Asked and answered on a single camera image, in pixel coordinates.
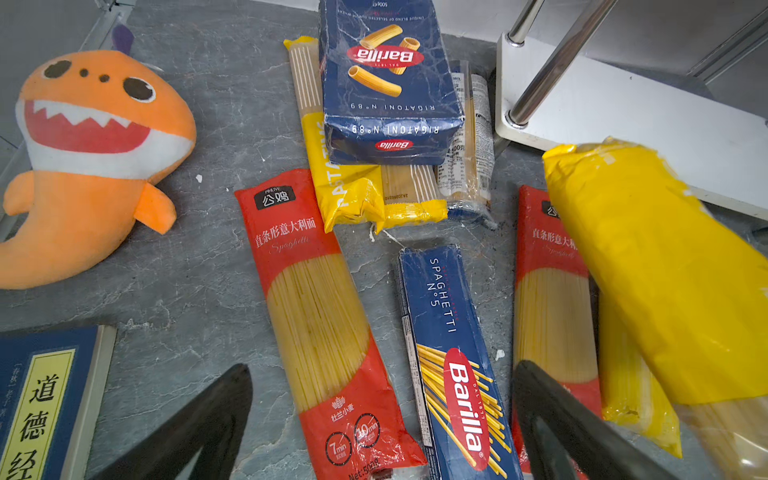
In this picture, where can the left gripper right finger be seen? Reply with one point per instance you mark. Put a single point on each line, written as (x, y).
(561, 435)

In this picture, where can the blue Barilla rigatoni box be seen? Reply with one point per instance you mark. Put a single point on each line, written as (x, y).
(388, 93)

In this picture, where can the yellow Pastatime spaghetti bag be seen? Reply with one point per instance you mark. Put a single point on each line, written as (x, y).
(692, 292)

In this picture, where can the clear labelled spaghetti bag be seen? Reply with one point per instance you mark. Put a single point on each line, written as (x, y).
(464, 178)

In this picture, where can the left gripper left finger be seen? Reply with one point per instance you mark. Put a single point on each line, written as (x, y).
(207, 432)

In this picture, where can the blue Barilla spaghetti box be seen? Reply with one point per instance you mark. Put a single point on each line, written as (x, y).
(465, 427)

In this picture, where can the orange shark plush toy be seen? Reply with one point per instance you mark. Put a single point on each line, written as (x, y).
(102, 130)

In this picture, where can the yellow barcode spaghetti bag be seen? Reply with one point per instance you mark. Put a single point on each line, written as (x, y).
(631, 395)

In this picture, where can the red spaghetti bag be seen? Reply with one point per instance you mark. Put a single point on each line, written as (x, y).
(348, 410)
(553, 322)

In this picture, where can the white two-tier shelf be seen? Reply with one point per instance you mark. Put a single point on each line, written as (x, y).
(547, 96)

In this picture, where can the blue Chinese book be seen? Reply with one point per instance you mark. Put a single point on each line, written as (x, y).
(52, 387)

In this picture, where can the yellow pasta bag under box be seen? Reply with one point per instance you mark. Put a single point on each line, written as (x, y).
(388, 196)

